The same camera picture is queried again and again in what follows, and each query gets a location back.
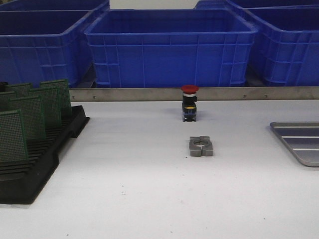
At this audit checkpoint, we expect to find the blue left plastic crate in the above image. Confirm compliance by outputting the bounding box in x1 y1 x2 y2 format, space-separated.
0 10 95 87

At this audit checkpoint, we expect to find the blue far left crate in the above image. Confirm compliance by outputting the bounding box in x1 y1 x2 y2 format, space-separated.
0 0 110 11

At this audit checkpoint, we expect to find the blue right plastic crate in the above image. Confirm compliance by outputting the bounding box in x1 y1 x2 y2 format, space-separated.
244 7 319 86

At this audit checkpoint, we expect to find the green perforated circuit board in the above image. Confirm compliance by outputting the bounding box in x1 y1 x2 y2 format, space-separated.
0 110 28 163
40 79 72 118
0 91 16 112
5 83 32 98
29 87 62 128
9 95 46 141

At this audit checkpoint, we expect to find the black slotted board rack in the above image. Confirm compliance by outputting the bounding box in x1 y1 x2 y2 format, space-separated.
0 106 90 205

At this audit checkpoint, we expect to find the blue centre plastic crate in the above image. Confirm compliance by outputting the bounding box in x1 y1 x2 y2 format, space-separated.
85 9 257 88

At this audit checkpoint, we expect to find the blue plastic crate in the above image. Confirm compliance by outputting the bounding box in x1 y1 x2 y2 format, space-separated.
0 10 95 87
85 9 257 88
244 7 319 86

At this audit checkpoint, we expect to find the red emergency stop button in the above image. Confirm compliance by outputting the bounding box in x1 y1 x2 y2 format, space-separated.
181 85 199 122

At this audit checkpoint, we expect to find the metal table edge rail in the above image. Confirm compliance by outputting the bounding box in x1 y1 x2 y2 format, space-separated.
69 87 319 102

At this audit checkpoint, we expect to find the grey metal clamp block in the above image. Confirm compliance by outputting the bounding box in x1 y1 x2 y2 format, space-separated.
189 136 214 157

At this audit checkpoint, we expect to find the silver metal tray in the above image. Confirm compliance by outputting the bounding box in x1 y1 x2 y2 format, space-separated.
270 121 319 167

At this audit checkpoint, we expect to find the blue far right crate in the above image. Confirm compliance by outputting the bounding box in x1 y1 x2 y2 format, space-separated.
194 0 319 9

